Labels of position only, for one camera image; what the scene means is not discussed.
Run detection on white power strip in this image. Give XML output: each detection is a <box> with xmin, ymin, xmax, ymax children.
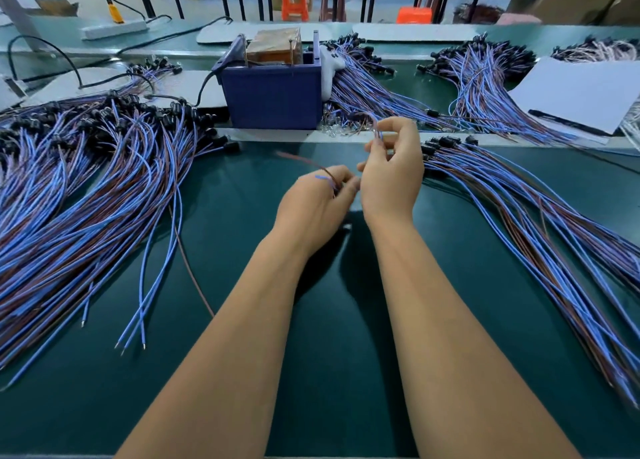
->
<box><xmin>80</xmin><ymin>20</ymin><xmax>149</xmax><ymax>41</ymax></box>

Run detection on black pen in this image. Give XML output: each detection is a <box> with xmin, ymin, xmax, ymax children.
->
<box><xmin>528</xmin><ymin>110</ymin><xmax>611</xmax><ymax>138</ymax></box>

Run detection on pile of wired lamps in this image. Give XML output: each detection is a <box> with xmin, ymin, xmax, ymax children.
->
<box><xmin>420</xmin><ymin>136</ymin><xmax>640</xmax><ymax>410</ymax></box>
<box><xmin>0</xmin><ymin>82</ymin><xmax>241</xmax><ymax>390</ymax></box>

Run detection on black power cable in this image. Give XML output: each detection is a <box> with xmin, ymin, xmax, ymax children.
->
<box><xmin>8</xmin><ymin>16</ymin><xmax>233</xmax><ymax>85</ymax></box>

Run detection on person's left hand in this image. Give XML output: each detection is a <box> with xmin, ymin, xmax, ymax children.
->
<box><xmin>270</xmin><ymin>164</ymin><xmax>361</xmax><ymax>265</ymax></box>

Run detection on white paper sheet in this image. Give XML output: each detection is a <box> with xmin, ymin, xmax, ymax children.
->
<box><xmin>508</xmin><ymin>56</ymin><xmax>640</xmax><ymax>137</ymax></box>

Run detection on blue plastic tester box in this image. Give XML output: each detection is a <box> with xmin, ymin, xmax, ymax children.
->
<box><xmin>213</xmin><ymin>32</ymin><xmax>323</xmax><ymax>130</ymax></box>

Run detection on grey metal pole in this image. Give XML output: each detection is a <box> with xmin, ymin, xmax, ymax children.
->
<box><xmin>0</xmin><ymin>0</ymin><xmax>41</xmax><ymax>35</ymax></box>

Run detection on blue brown plug cable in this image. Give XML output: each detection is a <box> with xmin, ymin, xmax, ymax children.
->
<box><xmin>275</xmin><ymin>124</ymin><xmax>386</xmax><ymax>190</ymax></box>

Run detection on pink plastic stool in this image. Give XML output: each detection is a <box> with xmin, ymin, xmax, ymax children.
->
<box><xmin>496</xmin><ymin>12</ymin><xmax>542</xmax><ymax>26</ymax></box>

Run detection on white plastic device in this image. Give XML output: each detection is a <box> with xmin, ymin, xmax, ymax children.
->
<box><xmin>0</xmin><ymin>74</ymin><xmax>26</xmax><ymax>110</ymax></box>

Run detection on open cardboard box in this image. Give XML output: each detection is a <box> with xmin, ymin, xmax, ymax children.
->
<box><xmin>33</xmin><ymin>0</ymin><xmax>79</xmax><ymax>17</ymax></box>

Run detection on person's right hand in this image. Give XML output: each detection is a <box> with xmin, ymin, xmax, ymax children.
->
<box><xmin>357</xmin><ymin>116</ymin><xmax>425</xmax><ymax>233</ymax></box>

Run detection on orange plastic stool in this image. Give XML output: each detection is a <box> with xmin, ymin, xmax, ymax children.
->
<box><xmin>281</xmin><ymin>0</ymin><xmax>310</xmax><ymax>22</ymax></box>
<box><xmin>396</xmin><ymin>6</ymin><xmax>434</xmax><ymax>25</ymax></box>

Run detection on brown cardboard block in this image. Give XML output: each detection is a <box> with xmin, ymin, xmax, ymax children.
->
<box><xmin>245</xmin><ymin>28</ymin><xmax>302</xmax><ymax>66</ymax></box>

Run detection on loose grey wire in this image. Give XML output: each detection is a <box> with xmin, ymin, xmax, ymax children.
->
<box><xmin>176</xmin><ymin>232</ymin><xmax>215</xmax><ymax>318</ymax></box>

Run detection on person's right forearm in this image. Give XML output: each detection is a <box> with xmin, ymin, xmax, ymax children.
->
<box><xmin>365</xmin><ymin>218</ymin><xmax>581</xmax><ymax>459</ymax></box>

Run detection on person's left forearm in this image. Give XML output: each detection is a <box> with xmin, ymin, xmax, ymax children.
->
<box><xmin>117</xmin><ymin>238</ymin><xmax>331</xmax><ymax>459</ymax></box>

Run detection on white flat mat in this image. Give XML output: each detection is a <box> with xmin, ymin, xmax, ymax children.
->
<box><xmin>352</xmin><ymin>22</ymin><xmax>484</xmax><ymax>44</ymax></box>
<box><xmin>22</xmin><ymin>66</ymin><xmax>226</xmax><ymax>108</ymax></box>
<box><xmin>196</xmin><ymin>20</ymin><xmax>351</xmax><ymax>44</ymax></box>

